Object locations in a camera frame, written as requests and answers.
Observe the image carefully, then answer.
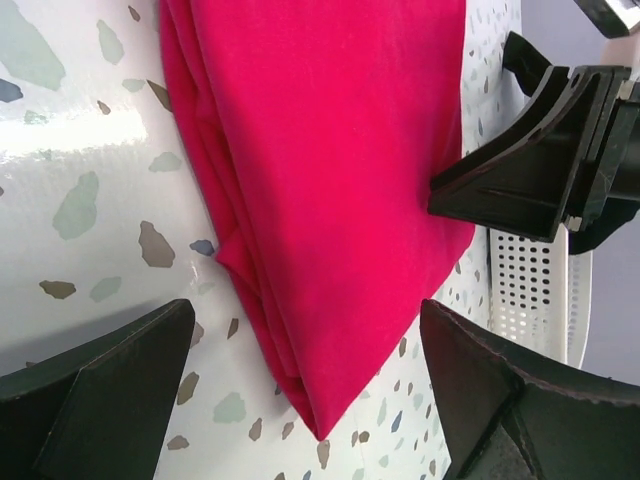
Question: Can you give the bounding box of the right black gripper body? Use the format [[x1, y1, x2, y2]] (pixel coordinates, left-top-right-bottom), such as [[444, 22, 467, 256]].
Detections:
[[565, 66, 639, 231]]

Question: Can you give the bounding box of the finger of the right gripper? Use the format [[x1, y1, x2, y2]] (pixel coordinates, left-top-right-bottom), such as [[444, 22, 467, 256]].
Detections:
[[502, 31, 551, 97], [428, 67, 600, 242]]

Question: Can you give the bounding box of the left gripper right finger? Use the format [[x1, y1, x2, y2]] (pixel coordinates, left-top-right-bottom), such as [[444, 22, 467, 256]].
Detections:
[[420, 300, 639, 479]]

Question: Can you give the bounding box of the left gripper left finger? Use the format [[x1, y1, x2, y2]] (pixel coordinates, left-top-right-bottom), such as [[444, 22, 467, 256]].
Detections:
[[1, 299, 195, 480]]

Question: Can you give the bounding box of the red t shirt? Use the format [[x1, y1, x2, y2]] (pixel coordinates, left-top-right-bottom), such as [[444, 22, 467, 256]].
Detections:
[[159, 1, 474, 439]]

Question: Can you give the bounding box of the black t shirt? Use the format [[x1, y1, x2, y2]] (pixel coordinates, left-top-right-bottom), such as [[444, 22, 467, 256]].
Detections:
[[569, 207, 638, 255]]

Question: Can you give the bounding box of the white perforated tray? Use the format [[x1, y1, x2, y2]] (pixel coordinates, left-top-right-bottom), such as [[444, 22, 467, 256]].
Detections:
[[488, 226, 593, 369]]

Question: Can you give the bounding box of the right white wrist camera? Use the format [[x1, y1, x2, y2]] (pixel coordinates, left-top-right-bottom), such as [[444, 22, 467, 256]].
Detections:
[[575, 0, 640, 39]]

